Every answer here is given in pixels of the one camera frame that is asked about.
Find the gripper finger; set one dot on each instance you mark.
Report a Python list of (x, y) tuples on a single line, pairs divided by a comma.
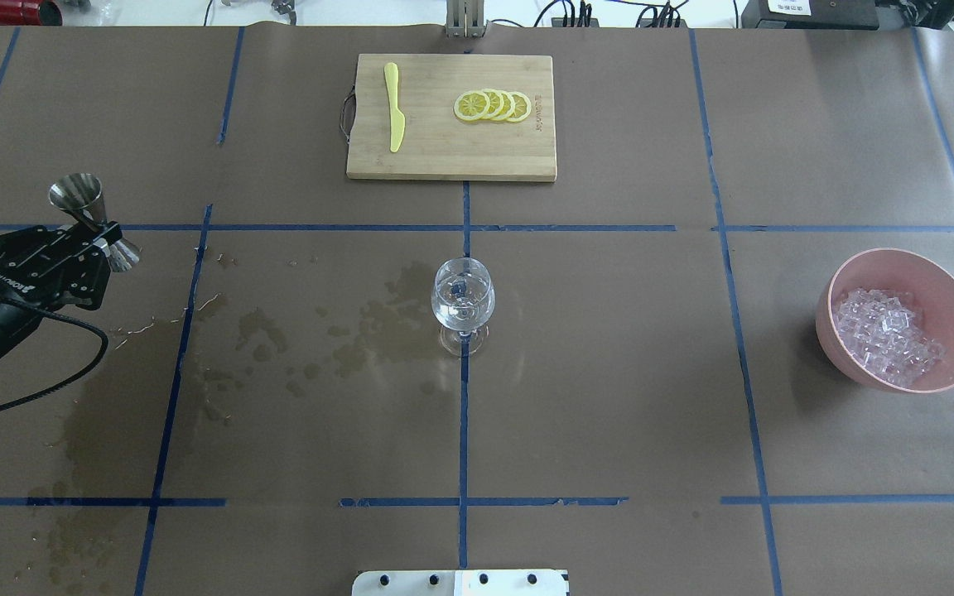
[(66, 272), (41, 242)]

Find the steel jigger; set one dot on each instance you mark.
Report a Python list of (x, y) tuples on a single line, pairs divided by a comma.
[(81, 196)]

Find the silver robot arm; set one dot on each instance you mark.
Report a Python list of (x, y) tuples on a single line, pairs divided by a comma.
[(11, 275)]

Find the clear wine glass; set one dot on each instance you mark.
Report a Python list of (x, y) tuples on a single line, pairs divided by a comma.
[(462, 300)]

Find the pile of ice cubes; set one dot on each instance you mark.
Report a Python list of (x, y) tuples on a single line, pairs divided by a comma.
[(883, 329)]

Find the red bottle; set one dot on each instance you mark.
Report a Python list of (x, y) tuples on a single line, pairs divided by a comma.
[(30, 13)]

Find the yellow plastic knife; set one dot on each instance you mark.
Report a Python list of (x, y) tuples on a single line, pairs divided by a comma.
[(397, 119)]

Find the wooden cutting board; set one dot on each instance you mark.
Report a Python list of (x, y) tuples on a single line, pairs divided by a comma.
[(438, 146)]

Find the black box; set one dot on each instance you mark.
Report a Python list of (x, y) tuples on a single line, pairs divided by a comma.
[(814, 15)]

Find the pink bowl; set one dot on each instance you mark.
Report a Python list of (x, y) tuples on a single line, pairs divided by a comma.
[(893, 269)]

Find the aluminium frame post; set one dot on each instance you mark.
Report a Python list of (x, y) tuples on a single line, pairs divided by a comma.
[(465, 19)]

